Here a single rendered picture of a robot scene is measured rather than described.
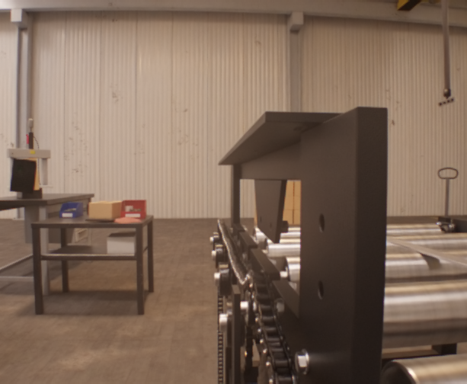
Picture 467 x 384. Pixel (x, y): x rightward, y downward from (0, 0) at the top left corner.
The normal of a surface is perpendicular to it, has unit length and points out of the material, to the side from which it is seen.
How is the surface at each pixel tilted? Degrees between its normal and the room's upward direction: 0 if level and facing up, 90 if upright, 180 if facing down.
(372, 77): 90
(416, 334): 104
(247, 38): 90
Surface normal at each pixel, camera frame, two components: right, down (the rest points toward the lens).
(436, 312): 0.07, -0.30
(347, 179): -1.00, 0.00
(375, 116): 0.07, 0.04
